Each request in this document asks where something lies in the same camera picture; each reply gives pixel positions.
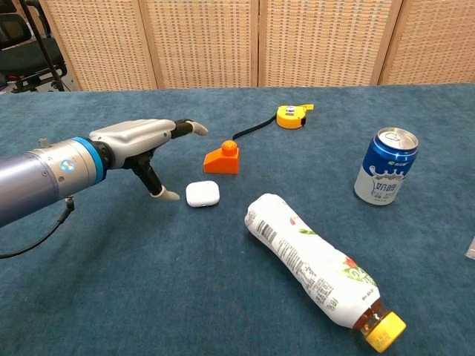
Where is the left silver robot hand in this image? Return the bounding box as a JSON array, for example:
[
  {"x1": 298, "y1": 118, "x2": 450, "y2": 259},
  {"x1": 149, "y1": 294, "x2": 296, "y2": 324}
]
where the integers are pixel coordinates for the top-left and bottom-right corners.
[{"x1": 89, "y1": 118, "x2": 209, "y2": 202}]

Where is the white earbud case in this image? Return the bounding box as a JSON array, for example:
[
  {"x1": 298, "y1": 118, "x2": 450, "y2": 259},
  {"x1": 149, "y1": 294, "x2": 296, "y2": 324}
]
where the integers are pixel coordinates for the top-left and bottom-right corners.
[{"x1": 185, "y1": 180, "x2": 221, "y2": 209}]

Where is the orange building block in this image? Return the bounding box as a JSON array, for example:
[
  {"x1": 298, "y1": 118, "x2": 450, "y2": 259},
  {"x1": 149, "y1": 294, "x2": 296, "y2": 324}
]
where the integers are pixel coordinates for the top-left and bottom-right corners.
[{"x1": 203, "y1": 139, "x2": 240, "y2": 175}]

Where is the wicker folding screen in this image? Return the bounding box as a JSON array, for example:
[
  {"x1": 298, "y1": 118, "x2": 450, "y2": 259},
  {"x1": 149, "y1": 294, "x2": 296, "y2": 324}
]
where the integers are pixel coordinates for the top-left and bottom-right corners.
[{"x1": 39, "y1": 0, "x2": 475, "y2": 91}]

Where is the black tripod stand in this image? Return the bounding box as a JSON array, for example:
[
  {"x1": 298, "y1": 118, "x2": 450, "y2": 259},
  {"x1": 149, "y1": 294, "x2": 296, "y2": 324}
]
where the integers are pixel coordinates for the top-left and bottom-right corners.
[{"x1": 18, "y1": 0, "x2": 67, "y2": 92}]

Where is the black office chair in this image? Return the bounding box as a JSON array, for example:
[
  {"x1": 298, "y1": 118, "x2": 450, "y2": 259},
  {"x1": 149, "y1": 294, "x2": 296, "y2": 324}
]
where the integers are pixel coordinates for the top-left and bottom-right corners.
[{"x1": 0, "y1": 13, "x2": 68, "y2": 93}]

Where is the blue carpet table mat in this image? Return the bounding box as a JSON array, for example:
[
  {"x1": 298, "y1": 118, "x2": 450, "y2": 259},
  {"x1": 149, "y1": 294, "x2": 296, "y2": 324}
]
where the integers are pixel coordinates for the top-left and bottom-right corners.
[{"x1": 0, "y1": 83, "x2": 475, "y2": 356}]

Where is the yellow tape measure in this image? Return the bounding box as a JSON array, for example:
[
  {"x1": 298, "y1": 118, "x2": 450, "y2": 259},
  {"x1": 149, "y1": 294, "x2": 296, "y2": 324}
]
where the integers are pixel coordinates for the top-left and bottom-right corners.
[{"x1": 232, "y1": 103, "x2": 316, "y2": 141}]

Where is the tea bottle white label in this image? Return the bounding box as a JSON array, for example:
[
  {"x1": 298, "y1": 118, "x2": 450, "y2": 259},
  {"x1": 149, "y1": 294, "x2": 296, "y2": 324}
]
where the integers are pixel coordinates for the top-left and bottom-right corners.
[{"x1": 243, "y1": 192, "x2": 407, "y2": 354}]

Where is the blue white drink can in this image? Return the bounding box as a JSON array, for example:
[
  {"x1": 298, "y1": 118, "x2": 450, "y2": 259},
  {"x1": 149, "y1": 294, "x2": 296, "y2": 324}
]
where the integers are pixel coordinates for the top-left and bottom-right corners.
[{"x1": 353, "y1": 127, "x2": 419, "y2": 207}]

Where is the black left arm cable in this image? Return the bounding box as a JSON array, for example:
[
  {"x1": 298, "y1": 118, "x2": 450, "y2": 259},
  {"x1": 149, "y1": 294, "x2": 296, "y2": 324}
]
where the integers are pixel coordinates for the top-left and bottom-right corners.
[{"x1": 0, "y1": 197, "x2": 76, "y2": 260}]

